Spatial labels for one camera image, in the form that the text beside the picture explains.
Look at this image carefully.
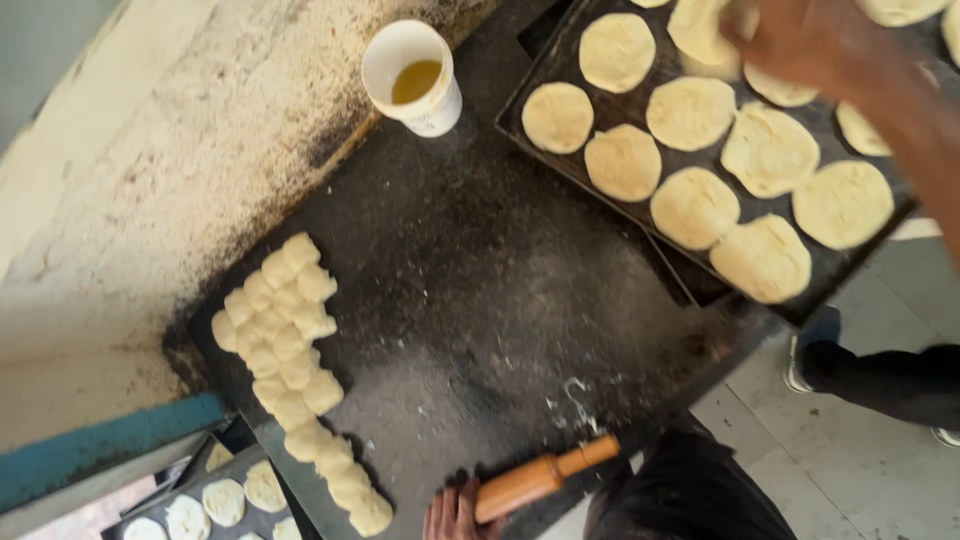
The single dough round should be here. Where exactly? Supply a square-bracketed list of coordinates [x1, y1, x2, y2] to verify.
[666, 0, 744, 81]

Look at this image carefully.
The row of small dough balls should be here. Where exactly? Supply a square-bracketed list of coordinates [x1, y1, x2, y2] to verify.
[210, 231, 395, 538]

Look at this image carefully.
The wooden rolling pin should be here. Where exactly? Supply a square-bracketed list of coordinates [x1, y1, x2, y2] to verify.
[474, 433, 622, 525]

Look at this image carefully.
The yellow cooking oil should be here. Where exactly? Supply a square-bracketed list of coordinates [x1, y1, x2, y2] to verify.
[390, 59, 444, 105]

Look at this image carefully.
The person's left hand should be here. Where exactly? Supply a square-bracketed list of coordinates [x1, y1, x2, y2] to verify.
[422, 477, 505, 540]

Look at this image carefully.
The batch of flattened dough discs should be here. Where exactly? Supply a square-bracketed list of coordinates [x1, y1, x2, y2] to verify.
[521, 0, 960, 305]
[122, 442, 303, 540]

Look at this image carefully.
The white plastic cup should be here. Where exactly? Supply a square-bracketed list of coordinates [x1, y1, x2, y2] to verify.
[361, 19, 464, 139]

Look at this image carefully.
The person's right hand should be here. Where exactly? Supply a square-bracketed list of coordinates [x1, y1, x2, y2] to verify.
[718, 0, 871, 100]

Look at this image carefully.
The dark metal baking tray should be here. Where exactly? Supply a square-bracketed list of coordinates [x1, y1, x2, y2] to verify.
[101, 442, 303, 540]
[516, 0, 738, 310]
[495, 0, 922, 327]

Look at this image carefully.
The person's black clothing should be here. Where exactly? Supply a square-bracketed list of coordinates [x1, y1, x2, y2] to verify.
[583, 416, 798, 540]

